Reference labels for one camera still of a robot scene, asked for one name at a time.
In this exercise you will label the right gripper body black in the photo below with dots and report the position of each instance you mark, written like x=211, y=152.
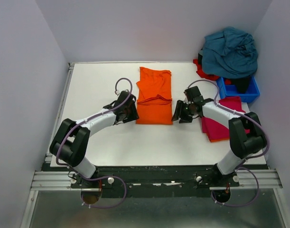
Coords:
x=183, y=112

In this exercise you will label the folded magenta t shirt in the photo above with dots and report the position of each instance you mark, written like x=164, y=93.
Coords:
x=214, y=129

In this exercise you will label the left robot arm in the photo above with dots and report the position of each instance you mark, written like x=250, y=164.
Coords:
x=70, y=142

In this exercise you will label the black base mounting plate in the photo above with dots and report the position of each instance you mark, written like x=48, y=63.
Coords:
x=200, y=181

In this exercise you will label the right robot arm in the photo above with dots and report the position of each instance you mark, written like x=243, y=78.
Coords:
x=246, y=136

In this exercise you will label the teal crumpled t shirt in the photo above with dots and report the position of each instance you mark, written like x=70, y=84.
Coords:
x=229, y=53

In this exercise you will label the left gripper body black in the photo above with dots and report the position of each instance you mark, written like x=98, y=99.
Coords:
x=131, y=109

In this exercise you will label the blue plastic bin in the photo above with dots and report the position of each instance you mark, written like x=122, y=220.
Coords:
x=251, y=94

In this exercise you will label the red crumpled t shirt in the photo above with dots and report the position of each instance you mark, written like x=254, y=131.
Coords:
x=202, y=74

